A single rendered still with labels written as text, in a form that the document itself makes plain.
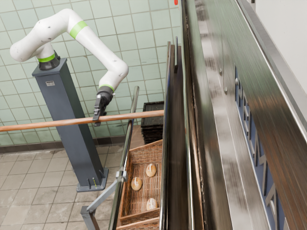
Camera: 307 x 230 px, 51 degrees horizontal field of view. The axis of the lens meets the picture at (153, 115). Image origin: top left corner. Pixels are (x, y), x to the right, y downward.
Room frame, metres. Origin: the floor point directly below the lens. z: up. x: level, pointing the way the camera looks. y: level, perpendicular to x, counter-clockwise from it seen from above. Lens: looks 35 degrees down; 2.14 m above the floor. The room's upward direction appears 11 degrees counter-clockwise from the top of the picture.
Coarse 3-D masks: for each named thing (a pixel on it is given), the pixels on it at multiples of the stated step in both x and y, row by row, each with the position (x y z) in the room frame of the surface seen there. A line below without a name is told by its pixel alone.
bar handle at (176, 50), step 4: (176, 36) 1.62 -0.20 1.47; (176, 40) 1.57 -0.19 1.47; (176, 44) 1.52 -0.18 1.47; (176, 48) 1.47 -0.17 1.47; (176, 52) 1.42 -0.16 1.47; (176, 56) 1.39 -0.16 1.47; (176, 60) 1.34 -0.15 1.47; (176, 64) 1.30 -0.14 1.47; (176, 68) 1.33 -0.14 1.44; (176, 72) 1.33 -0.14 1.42
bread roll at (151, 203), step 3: (150, 201) 1.27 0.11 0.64; (153, 201) 1.27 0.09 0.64; (147, 204) 1.26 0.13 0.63; (150, 204) 1.25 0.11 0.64; (153, 204) 1.25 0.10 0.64; (156, 204) 1.26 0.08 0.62; (147, 207) 1.25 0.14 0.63; (150, 207) 1.23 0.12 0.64; (153, 207) 1.23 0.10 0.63; (156, 207) 1.24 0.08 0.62
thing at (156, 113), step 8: (144, 112) 1.36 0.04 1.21; (152, 112) 1.35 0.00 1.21; (160, 112) 1.34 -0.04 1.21; (64, 120) 1.43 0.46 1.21; (72, 120) 1.42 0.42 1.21; (80, 120) 1.41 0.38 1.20; (88, 120) 1.40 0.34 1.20; (96, 120) 1.39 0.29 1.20; (104, 120) 1.38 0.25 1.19; (112, 120) 1.38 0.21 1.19; (0, 128) 1.48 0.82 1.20; (8, 128) 1.47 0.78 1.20; (16, 128) 1.46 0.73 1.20; (24, 128) 1.45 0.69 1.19; (32, 128) 1.45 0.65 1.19
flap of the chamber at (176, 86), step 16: (176, 80) 1.26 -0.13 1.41; (176, 96) 1.13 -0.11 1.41; (176, 112) 1.02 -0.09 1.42; (176, 128) 0.92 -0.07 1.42; (176, 144) 0.84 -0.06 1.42; (176, 160) 0.76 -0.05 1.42; (176, 176) 0.69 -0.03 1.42; (160, 192) 0.65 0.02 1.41; (176, 192) 0.63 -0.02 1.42; (176, 208) 0.58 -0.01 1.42; (176, 224) 0.53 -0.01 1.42
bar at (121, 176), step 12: (132, 108) 1.47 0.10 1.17; (132, 120) 1.37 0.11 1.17; (120, 168) 1.03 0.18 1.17; (120, 180) 0.96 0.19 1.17; (108, 192) 1.00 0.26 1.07; (120, 192) 0.90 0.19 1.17; (96, 204) 1.01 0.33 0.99; (120, 204) 0.85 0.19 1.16; (84, 216) 1.02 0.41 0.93; (96, 228) 1.02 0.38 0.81; (108, 228) 0.74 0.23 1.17
